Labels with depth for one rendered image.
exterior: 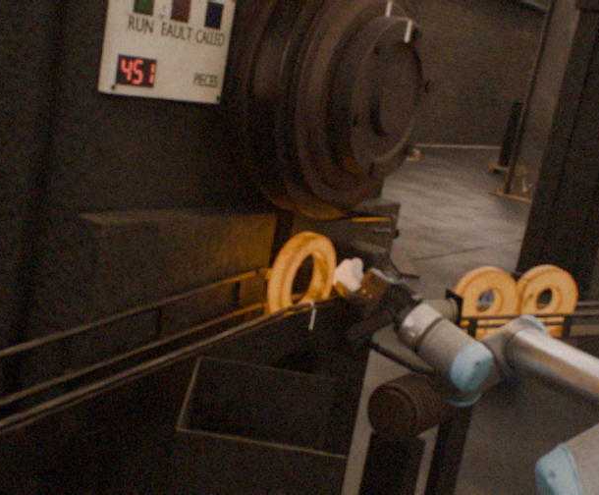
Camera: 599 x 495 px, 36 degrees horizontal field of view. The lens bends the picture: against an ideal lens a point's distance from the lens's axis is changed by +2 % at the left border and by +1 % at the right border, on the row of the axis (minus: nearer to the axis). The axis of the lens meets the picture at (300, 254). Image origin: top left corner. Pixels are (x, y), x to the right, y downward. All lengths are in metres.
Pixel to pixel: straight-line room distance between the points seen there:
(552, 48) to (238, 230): 9.07
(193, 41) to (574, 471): 0.86
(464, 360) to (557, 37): 9.00
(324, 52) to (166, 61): 0.26
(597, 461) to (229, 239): 0.73
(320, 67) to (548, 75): 9.09
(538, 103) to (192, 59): 9.17
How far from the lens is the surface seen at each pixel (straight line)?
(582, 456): 1.31
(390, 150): 1.69
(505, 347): 1.83
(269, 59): 1.52
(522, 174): 10.60
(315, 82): 1.53
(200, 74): 1.54
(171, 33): 1.48
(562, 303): 2.20
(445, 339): 1.72
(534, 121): 10.58
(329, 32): 1.55
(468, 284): 2.05
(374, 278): 1.79
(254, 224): 1.69
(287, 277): 1.67
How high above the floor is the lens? 1.17
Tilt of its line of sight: 12 degrees down
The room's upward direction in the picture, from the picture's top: 11 degrees clockwise
